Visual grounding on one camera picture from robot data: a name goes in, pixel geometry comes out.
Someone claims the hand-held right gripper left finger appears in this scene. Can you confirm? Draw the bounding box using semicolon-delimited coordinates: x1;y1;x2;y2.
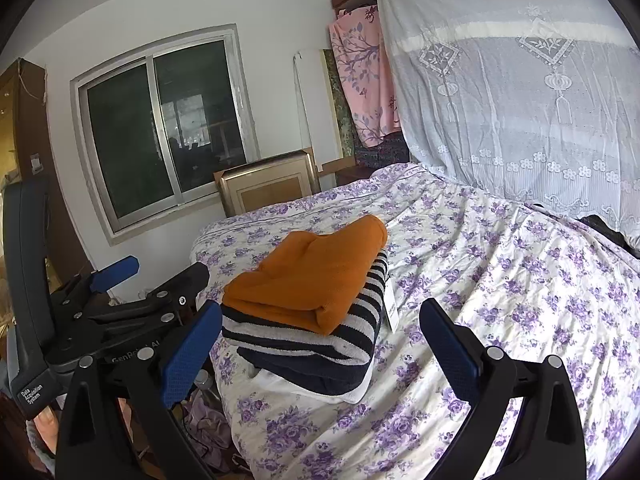
55;300;223;480

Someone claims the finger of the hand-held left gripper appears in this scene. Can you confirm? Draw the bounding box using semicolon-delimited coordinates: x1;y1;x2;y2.
85;261;211;341
50;255;140;311

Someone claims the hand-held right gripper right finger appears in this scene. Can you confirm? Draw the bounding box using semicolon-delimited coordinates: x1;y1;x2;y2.
419;297;587;480

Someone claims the orange knit cardigan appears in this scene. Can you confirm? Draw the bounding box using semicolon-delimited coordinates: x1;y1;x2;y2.
221;214;389;336

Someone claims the person's left hand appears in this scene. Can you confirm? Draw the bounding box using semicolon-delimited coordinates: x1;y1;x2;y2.
30;407;60;466

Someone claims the paper hang tag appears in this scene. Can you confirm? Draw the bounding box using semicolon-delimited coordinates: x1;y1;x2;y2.
382;280;399;335

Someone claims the mauve crumpled cloth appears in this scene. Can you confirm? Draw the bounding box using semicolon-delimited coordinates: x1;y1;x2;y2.
182;390;233;466

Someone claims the purple floral bed sheet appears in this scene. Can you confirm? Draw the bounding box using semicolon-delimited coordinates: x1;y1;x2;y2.
190;162;640;480

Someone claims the black white striped garment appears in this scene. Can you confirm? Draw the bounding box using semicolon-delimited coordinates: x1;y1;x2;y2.
220;250;392;367

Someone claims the white folded garment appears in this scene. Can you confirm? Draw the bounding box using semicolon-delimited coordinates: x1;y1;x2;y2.
247;360;373;406

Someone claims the navy folded garment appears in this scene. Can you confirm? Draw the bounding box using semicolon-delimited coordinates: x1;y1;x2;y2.
236;345;371;396

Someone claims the brown wooden wardrobe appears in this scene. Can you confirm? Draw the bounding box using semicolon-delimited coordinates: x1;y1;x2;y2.
0;57;93;271

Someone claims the wooden nightstand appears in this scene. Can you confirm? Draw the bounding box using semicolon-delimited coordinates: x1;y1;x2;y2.
320;155;376;188

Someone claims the dark patterned cloth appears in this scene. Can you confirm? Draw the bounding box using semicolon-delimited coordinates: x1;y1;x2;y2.
354;132;413;171

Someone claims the white board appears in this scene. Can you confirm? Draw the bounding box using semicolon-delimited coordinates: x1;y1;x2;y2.
292;47;345;163

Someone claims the green patterned panel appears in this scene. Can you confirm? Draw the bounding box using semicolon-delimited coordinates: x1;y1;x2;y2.
322;50;358;158

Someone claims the white lace cover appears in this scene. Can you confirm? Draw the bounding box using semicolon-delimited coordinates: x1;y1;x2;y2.
367;0;640;251

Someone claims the pink floral cloth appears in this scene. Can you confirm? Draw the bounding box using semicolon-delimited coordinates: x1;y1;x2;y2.
327;4;403;150

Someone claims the gold picture frame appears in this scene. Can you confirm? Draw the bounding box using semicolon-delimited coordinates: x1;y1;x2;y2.
213;147;321;220

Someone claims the silver frame sliding window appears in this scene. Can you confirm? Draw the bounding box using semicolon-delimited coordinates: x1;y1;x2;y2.
70;22;261;247

